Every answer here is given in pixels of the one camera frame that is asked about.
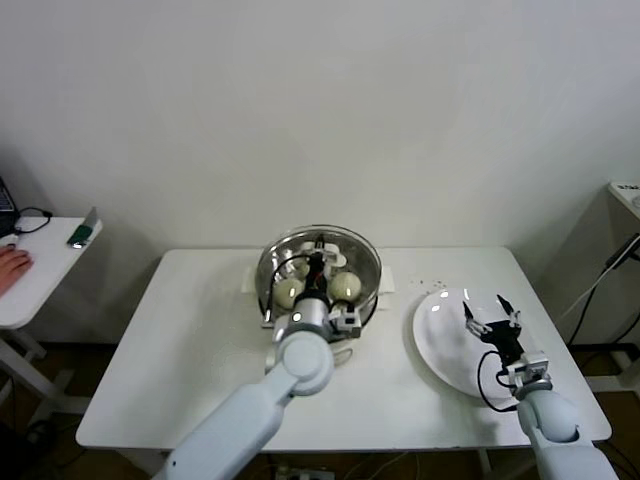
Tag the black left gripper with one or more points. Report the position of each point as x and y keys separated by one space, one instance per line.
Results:
x=319 y=280

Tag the white round plate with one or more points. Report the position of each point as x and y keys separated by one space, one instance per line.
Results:
x=440 y=340

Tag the white side table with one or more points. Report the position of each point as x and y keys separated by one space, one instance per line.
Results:
x=55 y=280

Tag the small black white device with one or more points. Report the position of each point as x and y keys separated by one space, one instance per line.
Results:
x=12 y=241

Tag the person's hand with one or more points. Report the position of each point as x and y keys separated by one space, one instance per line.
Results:
x=12 y=267

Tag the steel steamer basket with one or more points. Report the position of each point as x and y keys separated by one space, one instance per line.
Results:
x=372 y=287

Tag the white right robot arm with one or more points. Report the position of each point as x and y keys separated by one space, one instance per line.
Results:
x=550 y=420

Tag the black rectangular bar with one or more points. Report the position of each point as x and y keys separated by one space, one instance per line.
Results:
x=616 y=252

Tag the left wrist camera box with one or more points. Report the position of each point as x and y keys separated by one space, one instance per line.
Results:
x=347 y=320

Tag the green white handheld device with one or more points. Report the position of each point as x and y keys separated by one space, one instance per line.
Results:
x=80 y=235

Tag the white floor power strip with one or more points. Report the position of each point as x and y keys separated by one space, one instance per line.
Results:
x=305 y=472

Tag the white electric cooker base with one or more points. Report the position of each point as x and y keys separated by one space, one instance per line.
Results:
x=345 y=355

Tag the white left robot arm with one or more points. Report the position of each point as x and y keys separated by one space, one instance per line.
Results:
x=300 y=365

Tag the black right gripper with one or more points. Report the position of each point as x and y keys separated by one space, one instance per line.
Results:
x=505 y=342

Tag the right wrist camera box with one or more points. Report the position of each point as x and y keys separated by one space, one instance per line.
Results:
x=530 y=370

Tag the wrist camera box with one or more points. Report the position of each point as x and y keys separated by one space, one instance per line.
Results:
x=530 y=370
x=347 y=320

